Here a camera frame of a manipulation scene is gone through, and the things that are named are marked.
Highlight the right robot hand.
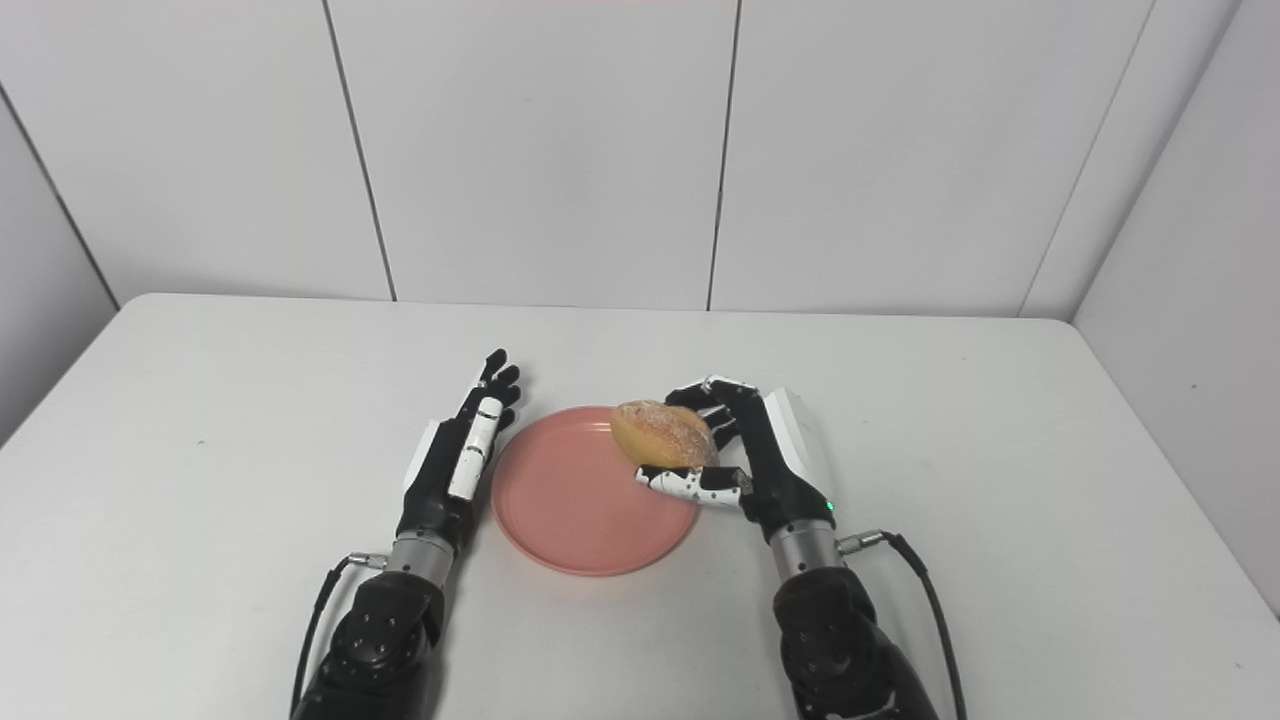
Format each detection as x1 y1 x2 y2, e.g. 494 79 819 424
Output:
635 375 838 547

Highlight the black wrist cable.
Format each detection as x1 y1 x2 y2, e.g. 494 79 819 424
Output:
288 550 389 717
838 530 969 720

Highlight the pink plate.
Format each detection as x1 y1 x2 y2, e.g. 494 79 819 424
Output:
490 405 702 578

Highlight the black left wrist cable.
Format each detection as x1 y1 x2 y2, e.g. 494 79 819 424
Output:
288 550 389 717

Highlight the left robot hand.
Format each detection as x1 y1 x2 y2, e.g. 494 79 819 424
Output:
396 348 522 557

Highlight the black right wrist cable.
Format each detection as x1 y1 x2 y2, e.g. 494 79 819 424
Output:
838 530 969 720

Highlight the bread roll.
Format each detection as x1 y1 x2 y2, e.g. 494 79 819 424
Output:
610 400 721 471

